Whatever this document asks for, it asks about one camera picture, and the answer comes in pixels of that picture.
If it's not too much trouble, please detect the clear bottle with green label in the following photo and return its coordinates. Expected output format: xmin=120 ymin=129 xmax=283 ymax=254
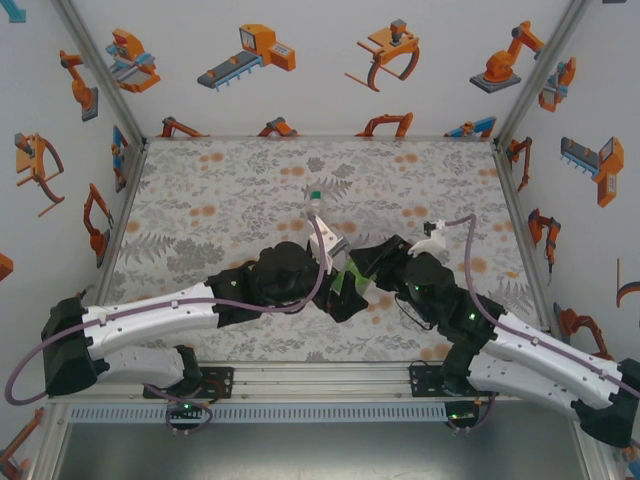
xmin=327 ymin=247 xmax=375 ymax=301

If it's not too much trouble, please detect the clear bottle with green neck ring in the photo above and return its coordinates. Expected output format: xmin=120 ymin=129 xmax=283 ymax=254
xmin=301 ymin=184 xmax=332 ymax=224

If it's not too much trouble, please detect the small circuit board with LED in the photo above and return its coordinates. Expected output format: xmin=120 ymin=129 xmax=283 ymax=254
xmin=166 ymin=399 xmax=214 ymax=419
xmin=446 ymin=407 xmax=481 ymax=426

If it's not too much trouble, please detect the long aluminium slotted rail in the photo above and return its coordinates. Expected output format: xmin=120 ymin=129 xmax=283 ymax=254
xmin=47 ymin=360 xmax=506 ymax=402

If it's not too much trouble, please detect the aluminium frame side beam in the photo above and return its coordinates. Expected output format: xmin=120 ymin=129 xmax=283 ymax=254
xmin=492 ymin=139 xmax=564 ymax=351
xmin=94 ymin=139 xmax=150 ymax=304

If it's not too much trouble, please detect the grey perforated cable duct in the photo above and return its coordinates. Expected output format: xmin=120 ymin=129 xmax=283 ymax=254
xmin=68 ymin=403 xmax=447 ymax=425

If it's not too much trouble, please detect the thin aluminium frame beam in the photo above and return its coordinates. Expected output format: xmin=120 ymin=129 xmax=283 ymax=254
xmin=144 ymin=133 xmax=499 ymax=143

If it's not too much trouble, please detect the aluminium frame post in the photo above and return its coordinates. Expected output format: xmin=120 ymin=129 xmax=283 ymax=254
xmin=49 ymin=0 xmax=150 ymax=149
xmin=492 ymin=0 xmax=594 ymax=149

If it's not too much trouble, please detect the aluminium frame leg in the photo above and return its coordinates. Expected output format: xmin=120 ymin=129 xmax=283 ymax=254
xmin=579 ymin=442 xmax=619 ymax=480
xmin=27 ymin=403 xmax=71 ymax=480

